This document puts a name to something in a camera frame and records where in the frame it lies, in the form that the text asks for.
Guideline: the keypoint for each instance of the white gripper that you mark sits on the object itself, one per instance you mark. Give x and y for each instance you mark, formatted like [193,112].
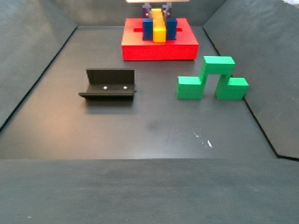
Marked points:
[156,1]

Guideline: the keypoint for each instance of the yellow long bar block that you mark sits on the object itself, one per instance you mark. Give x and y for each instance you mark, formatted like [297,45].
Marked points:
[159,26]

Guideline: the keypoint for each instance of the red slotted board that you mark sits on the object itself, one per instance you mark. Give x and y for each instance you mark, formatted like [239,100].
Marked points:
[141,50]

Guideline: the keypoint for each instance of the purple U-shaped block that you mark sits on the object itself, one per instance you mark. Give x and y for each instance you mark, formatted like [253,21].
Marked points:
[165,8]

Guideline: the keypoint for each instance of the blue U-shaped block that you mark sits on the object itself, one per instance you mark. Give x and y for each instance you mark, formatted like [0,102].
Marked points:
[171,27]

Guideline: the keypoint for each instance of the black angled bracket holder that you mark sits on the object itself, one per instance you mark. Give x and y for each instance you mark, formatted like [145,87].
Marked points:
[109,83]

